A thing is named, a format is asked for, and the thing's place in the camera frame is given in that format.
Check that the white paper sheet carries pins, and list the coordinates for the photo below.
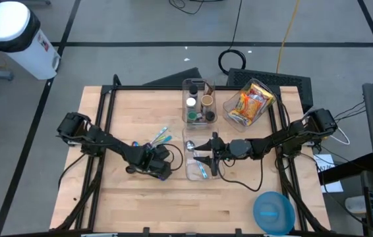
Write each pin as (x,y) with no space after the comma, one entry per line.
(326,163)

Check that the green lid spice jar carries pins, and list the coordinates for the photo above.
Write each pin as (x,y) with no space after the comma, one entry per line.
(192,116)

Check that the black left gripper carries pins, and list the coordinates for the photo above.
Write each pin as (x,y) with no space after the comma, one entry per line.
(158,163)

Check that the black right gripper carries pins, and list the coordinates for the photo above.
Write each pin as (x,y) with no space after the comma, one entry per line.
(221,149)

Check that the orange ramen noodle packet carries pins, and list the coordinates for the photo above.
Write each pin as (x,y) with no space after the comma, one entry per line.
(249,108)

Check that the brown ramen noodle packet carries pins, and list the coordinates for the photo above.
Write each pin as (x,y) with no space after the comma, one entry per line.
(258,99)

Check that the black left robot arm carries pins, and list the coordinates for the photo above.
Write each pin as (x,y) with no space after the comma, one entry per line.
(107,141)

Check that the white trash bin black rim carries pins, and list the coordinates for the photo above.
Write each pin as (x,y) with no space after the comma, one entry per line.
(12,26)

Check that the blue-edged ramen noodle packet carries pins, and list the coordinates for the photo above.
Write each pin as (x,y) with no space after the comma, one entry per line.
(237,117)

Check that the yellow ramen noodle packet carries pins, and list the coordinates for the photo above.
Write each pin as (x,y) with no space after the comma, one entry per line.
(264,92)

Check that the white lid seasoning jar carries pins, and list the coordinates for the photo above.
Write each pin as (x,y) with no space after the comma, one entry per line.
(190,102)

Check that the iridescent metal spoon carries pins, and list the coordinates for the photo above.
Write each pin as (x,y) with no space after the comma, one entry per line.
(135,143)

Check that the purple jar black lid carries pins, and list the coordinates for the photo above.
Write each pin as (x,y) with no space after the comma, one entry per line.
(193,89)

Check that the blue plastic bowl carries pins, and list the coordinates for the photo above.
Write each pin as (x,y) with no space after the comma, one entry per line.
(273,214)

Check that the clear plastic storage bin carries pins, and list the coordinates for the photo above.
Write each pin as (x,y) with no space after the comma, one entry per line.
(198,82)
(194,171)
(231,105)

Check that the small clear glass jar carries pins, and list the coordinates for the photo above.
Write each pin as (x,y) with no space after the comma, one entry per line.
(200,116)

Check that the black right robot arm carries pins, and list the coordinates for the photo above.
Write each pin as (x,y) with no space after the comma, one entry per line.
(282,136)

